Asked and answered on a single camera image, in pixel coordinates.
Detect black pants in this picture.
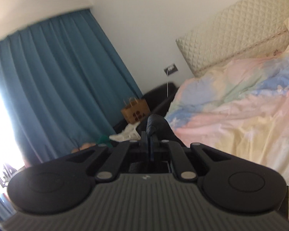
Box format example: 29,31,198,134
136,114,183,148

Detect tan clothes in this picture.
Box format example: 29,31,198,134
71,142,97,153

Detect quilted cream headboard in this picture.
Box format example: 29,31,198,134
175,0,289,77

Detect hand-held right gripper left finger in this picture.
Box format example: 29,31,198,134
63,131,151,182

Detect white cloth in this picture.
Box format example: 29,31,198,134
109,123,141,142

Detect blue curtain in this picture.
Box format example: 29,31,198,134
0,9,144,224

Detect window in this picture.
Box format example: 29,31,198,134
0,77,27,188

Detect green clothes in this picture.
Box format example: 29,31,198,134
96,135,113,146

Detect wall socket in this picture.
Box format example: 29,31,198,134
164,63,179,75

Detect black sofa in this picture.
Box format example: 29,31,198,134
112,83,177,135

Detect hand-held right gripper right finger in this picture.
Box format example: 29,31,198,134
151,135,234,182

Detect brown paper bag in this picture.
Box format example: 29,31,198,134
120,97,151,124

